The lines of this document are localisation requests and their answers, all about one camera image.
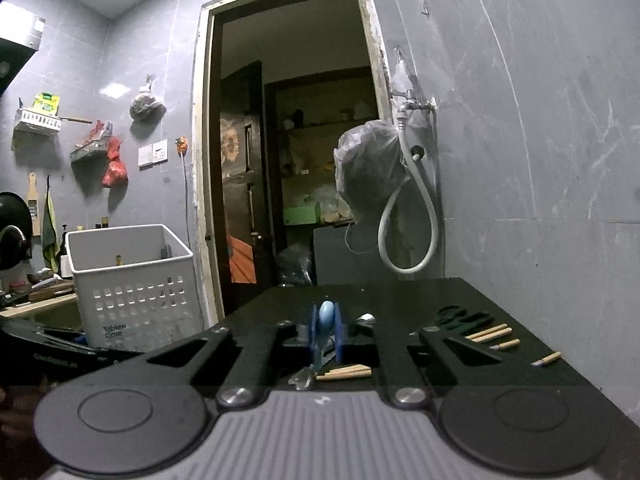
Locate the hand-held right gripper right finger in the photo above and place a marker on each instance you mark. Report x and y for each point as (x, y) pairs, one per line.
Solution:
(340, 335)

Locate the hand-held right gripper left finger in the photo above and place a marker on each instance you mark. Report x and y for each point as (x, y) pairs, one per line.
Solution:
(315, 335)

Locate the white perforated plastic basket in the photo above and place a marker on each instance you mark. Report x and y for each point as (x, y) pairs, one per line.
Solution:
(135, 300)

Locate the metal spoon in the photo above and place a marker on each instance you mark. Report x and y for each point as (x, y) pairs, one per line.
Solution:
(366, 318)

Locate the black garbage bag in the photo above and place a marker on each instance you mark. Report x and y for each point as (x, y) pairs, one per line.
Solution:
(295, 265)

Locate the grey appliance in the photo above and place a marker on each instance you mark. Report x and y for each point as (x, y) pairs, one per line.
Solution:
(350, 260)

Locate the orange door poster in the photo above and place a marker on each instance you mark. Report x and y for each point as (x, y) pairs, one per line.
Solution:
(242, 260)

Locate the green box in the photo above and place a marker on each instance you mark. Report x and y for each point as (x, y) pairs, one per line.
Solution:
(300, 214)

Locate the green cloth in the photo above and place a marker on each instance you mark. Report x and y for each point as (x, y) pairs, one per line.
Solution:
(50, 235)

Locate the white plastic bags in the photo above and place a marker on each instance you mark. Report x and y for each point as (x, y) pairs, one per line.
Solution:
(336, 210)

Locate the black pan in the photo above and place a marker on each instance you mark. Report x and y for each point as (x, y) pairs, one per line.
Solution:
(15, 215)

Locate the wooden spatula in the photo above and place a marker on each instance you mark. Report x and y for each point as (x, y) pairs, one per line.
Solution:
(33, 205)

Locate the dark hanging plastic bag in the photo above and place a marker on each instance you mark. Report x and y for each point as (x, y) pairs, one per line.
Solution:
(367, 170)

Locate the red plastic bag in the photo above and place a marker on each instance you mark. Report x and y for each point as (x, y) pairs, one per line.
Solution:
(115, 170)

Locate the sunflower door picture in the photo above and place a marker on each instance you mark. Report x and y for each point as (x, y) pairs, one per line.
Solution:
(231, 145)

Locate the storage shelf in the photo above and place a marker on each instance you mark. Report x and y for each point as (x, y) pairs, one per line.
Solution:
(320, 100)

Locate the dark wooden door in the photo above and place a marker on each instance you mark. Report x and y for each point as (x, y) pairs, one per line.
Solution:
(242, 95)

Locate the green yellow packet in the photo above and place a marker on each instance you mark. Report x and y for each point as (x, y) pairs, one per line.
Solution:
(46, 102)

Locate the clear plastic bag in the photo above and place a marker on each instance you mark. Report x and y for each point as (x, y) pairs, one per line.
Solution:
(402, 72)

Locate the range hood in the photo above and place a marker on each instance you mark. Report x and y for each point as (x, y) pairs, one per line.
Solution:
(17, 50)

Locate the wall pipe outlet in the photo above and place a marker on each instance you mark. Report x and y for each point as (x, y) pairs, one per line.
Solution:
(417, 152)

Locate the pale door frame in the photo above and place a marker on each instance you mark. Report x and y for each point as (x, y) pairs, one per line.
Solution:
(200, 160)

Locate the metal wall rack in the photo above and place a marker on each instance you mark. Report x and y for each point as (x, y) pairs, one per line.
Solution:
(90, 151)

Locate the white wall switch plate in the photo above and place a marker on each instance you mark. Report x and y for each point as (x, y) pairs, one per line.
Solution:
(152, 153)

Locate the orange wall hook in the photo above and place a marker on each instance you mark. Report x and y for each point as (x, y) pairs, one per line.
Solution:
(181, 145)

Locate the white wall rack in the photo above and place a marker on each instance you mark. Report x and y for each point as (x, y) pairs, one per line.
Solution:
(35, 122)

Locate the metal wall tap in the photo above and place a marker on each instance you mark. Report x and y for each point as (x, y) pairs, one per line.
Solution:
(412, 105)

